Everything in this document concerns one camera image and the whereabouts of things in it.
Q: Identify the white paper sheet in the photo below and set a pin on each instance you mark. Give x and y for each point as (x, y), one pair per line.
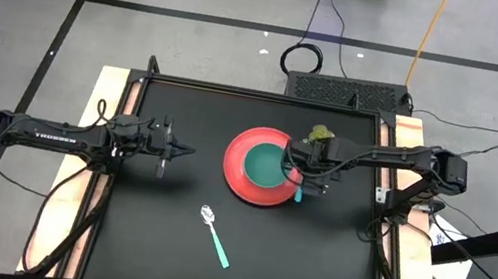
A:
(452, 275)

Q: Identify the red orange plate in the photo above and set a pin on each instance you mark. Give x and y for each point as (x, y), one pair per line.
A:
(234, 167)

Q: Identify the teal green bowl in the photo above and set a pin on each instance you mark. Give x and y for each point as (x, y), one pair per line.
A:
(265, 165)

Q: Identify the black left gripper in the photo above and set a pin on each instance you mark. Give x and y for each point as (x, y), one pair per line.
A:
(164, 145)

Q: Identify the black aluminium table frame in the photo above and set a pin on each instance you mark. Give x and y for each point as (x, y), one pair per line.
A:
(261, 95)

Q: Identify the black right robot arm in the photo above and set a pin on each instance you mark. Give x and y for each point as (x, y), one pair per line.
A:
(398, 157)

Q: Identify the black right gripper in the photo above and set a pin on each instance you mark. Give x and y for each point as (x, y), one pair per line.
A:
(314, 155)

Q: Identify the black perforated computer case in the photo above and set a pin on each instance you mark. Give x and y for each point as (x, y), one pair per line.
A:
(338, 91)

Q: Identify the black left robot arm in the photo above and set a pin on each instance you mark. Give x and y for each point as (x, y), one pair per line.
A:
(52, 134)

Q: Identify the silver metal bracket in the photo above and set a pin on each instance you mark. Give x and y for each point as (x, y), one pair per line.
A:
(381, 194)

